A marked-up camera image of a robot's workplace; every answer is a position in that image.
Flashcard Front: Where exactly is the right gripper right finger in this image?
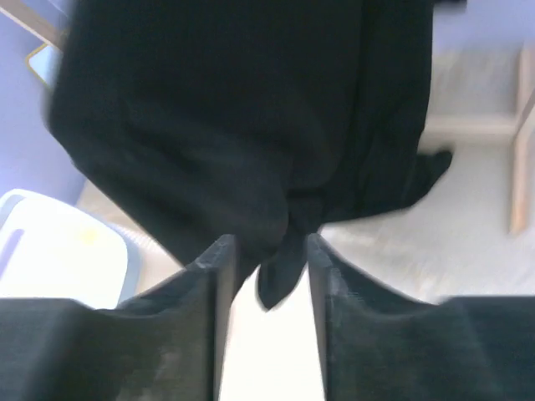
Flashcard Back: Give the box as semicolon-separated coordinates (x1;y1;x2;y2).
307;235;534;401

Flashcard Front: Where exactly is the white plastic laundry basket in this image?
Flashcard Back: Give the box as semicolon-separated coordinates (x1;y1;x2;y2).
1;189;141;309

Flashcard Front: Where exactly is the black printed t shirt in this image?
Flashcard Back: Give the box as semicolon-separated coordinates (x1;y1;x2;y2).
42;0;467;311

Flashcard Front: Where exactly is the small whiteboard with wooden frame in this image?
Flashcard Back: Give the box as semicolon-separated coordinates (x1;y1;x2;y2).
25;43;62;88

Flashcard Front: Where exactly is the wooden clothes rack frame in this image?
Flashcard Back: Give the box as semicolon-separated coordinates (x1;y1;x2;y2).
0;0;535;235

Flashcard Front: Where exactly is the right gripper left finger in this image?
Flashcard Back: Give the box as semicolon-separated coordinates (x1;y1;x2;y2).
1;235;236;401

